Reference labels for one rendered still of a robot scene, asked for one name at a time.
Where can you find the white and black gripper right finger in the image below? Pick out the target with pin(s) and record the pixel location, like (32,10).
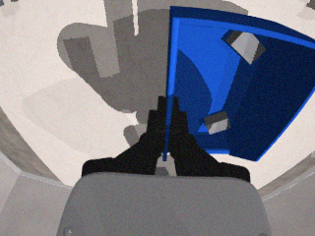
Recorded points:
(191,159)

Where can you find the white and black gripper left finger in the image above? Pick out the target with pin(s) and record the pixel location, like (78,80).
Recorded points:
(142,157)

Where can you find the blue bin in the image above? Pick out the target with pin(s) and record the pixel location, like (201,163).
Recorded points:
(261,100)

